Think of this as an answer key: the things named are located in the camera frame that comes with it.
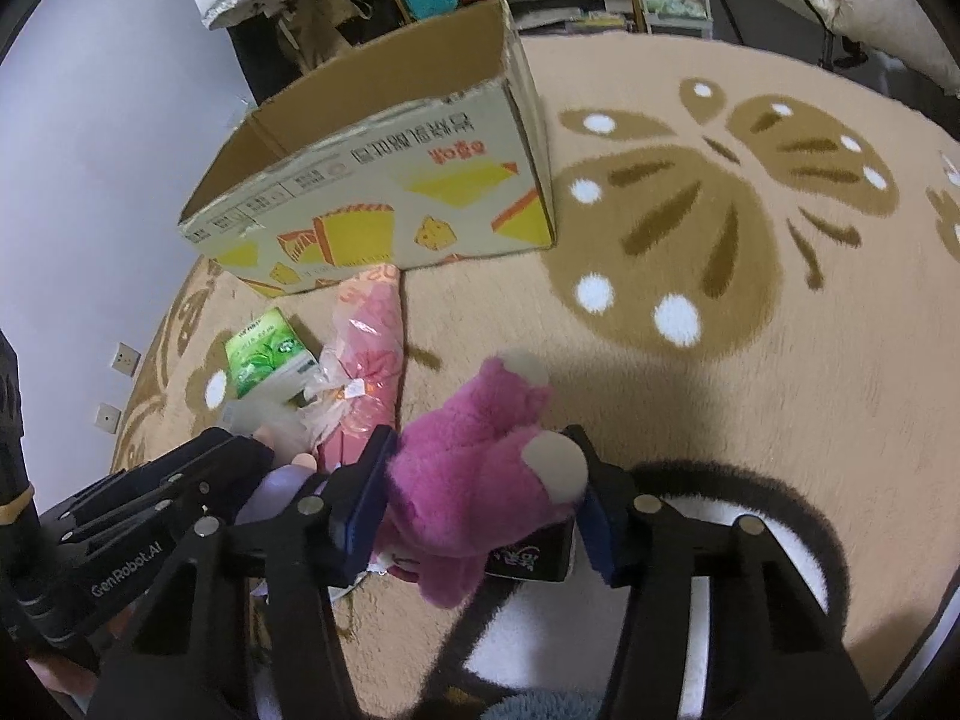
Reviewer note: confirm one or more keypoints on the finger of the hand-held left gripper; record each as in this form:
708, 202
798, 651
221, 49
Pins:
225, 457

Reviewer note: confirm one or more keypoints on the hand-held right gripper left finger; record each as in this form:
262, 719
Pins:
360, 510

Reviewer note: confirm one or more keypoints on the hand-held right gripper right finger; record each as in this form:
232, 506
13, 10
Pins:
600, 532

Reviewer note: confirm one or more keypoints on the pink plush bear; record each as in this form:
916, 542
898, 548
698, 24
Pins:
480, 480

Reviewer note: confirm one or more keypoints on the printed cardboard box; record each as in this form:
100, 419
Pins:
390, 195

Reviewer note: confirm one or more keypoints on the purple soft toy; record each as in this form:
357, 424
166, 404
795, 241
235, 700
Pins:
281, 491

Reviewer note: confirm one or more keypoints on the small black printed box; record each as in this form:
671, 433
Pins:
529, 551

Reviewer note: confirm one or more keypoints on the green tissue packet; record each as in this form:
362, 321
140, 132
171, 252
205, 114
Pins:
266, 352

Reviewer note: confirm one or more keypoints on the pink towel in plastic bag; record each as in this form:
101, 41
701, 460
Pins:
371, 360

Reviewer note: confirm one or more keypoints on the light blue fluffy cloth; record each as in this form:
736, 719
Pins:
540, 706

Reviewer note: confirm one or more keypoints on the beige butterfly rug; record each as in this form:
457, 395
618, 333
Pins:
712, 300

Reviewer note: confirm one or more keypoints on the white wall socket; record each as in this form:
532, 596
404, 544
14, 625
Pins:
109, 418
125, 359

